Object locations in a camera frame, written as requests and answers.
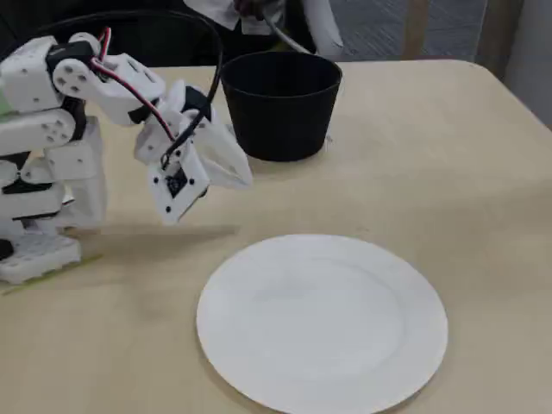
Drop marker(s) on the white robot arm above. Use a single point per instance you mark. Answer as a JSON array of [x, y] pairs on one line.
[[26, 73]]

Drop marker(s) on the white paper plate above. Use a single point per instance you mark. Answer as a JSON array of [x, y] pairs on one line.
[[323, 336]]

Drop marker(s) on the black clamp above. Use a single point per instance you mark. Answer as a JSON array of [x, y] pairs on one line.
[[4, 250]]

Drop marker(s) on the light wooden post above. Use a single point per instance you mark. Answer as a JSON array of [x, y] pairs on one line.
[[416, 26]]

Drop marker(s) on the green tape band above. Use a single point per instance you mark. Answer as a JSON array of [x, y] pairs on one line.
[[3, 103]]

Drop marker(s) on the yellow-green tape strip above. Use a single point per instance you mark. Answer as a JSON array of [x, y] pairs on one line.
[[88, 260]]

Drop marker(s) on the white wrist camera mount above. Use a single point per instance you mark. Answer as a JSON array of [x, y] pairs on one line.
[[194, 172]]

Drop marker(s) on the white curved plastic part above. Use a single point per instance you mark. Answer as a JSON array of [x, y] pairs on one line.
[[323, 21]]

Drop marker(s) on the black pot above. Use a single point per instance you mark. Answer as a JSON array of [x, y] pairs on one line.
[[280, 121]]

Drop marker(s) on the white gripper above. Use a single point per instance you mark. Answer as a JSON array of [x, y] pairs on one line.
[[222, 152]]

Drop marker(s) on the person in dark jacket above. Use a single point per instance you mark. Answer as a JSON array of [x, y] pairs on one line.
[[254, 21]]

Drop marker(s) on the white perforated base plate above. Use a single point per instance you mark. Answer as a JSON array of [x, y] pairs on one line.
[[43, 254]]

